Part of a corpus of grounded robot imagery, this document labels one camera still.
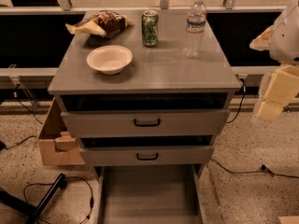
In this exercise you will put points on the brown and yellow chip bag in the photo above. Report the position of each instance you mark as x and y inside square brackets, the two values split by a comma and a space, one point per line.
[105, 23]

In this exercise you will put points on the middle grey drawer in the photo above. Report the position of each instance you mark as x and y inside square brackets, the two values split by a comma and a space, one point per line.
[125, 156]

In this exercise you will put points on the metal railing frame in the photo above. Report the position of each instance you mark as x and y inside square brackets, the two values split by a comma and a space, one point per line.
[34, 38]

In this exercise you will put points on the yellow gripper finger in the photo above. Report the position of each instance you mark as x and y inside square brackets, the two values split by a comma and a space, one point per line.
[277, 90]
[262, 41]

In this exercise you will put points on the clear plastic water bottle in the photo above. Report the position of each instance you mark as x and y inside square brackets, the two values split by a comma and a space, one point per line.
[194, 29]

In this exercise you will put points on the bottom grey drawer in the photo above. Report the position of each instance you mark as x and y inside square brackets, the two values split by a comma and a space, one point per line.
[156, 194]

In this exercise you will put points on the cardboard corner bottom right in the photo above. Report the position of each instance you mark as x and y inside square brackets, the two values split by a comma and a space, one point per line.
[289, 220]

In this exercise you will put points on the grey drawer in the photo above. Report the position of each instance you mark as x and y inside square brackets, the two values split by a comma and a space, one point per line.
[141, 123]
[125, 156]
[156, 194]

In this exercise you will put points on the grey drawer cabinet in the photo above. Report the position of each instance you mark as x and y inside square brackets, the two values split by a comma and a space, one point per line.
[157, 79]

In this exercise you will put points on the white paper bowl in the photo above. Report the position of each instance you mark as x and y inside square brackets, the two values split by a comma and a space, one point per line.
[109, 60]

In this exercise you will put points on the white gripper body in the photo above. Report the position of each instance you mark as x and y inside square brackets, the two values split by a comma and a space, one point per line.
[286, 39]

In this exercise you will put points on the top grey drawer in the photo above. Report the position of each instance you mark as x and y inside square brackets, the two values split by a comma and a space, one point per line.
[141, 123]

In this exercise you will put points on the cardboard box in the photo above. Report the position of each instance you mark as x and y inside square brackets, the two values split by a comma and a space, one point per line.
[57, 147]

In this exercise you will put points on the green soda can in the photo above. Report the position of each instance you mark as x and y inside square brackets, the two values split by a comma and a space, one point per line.
[149, 24]

